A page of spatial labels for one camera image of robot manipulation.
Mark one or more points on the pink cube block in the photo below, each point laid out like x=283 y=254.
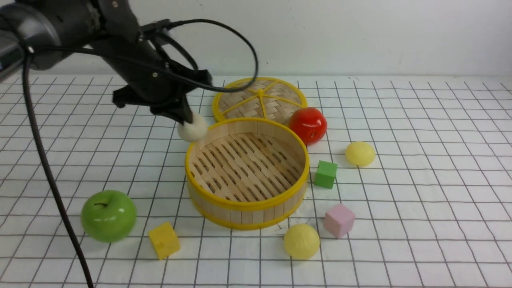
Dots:
x=339 y=220

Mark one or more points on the white bun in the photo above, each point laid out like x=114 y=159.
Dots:
x=192 y=132

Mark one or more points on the bamboo steamer tray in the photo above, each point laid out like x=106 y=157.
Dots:
x=247 y=173

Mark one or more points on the red tomato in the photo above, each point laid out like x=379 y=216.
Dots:
x=309 y=124

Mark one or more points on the yellow cube block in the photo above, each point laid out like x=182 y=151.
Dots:
x=164 y=240

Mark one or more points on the green cube block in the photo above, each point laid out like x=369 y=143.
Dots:
x=325 y=174

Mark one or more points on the green apple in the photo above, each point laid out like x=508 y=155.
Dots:
x=108 y=216

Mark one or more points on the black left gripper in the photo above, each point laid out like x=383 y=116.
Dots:
x=164 y=96

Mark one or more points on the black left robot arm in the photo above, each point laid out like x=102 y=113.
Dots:
x=110 y=28

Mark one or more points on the white grid tablecloth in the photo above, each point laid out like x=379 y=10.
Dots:
x=432 y=210

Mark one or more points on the woven steamer lid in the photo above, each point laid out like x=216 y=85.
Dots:
x=268 y=98

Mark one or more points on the pale yellow bun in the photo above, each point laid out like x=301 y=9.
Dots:
x=301 y=241

